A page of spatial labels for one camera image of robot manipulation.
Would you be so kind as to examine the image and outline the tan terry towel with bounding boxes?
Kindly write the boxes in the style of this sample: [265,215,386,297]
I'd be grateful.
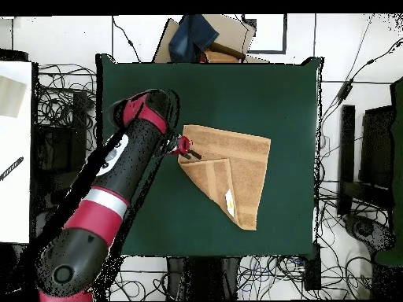
[177,124,272,231]

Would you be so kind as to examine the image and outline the black flat panel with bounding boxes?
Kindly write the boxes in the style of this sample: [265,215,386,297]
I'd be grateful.
[358,105,395,190]

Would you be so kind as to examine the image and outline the dark green table cloth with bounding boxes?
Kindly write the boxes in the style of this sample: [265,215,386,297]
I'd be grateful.
[95,53,324,260]

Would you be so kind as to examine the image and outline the folded orange-brown cloth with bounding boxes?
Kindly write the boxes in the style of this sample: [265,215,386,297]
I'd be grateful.
[201,42,247,64]

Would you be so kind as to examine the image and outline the blue denim jeans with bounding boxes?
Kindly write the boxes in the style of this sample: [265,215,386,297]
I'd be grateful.
[168,13,220,63]

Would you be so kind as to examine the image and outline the brown cardboard box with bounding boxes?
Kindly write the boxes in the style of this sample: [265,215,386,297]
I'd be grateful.
[152,13,270,64]

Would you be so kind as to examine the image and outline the black equipment rack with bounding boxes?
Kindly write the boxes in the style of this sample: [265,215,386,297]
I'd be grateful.
[32,90,90,207]

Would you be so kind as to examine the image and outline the black upright bar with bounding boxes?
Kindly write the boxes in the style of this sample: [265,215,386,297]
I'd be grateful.
[336,104,357,218]

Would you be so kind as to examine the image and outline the black power strip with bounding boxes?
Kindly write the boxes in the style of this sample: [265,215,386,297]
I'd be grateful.
[302,243,323,292]

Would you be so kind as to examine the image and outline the black striped tool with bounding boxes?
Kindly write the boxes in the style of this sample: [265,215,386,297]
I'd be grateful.
[0,156,25,182]

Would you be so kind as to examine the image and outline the white desk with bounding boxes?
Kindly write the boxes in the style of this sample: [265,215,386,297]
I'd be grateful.
[0,61,34,245]

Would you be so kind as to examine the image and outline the beige paper sheet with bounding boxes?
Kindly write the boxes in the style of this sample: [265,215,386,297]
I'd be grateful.
[0,75,27,119]

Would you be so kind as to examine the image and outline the thin black cable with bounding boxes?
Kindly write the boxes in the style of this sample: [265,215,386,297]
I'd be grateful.
[112,15,142,63]

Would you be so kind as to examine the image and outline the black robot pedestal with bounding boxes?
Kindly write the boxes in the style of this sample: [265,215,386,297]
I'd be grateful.
[166,256,241,301]

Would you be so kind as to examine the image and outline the black cable with adapter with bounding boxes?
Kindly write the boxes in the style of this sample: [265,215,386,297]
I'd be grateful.
[320,37,403,127]

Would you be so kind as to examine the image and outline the black device with cables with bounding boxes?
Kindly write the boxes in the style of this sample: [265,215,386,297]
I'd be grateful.
[342,213,396,252]

